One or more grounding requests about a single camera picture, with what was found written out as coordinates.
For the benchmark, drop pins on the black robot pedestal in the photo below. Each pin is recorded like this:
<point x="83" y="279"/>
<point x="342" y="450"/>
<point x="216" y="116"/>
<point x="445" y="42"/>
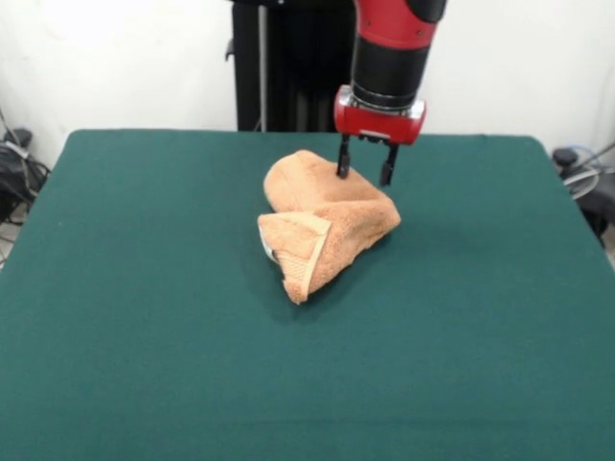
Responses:
<point x="288" y="62"/>

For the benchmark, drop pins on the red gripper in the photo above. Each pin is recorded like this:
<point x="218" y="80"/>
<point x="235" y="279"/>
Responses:
<point x="379" y="125"/>

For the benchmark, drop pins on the orange terry towel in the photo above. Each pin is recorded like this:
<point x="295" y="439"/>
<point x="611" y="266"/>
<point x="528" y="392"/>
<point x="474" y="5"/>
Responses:
<point x="336" y="225"/>

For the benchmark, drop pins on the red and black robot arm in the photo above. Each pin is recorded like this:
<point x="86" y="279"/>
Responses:
<point x="391" y="53"/>

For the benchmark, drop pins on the black stand base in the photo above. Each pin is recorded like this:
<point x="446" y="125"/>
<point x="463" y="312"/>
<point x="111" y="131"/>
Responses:
<point x="17" y="173"/>
<point x="593" y="197"/>

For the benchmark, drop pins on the dark green table cloth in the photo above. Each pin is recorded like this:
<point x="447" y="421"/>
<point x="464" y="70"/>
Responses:
<point x="144" y="298"/>

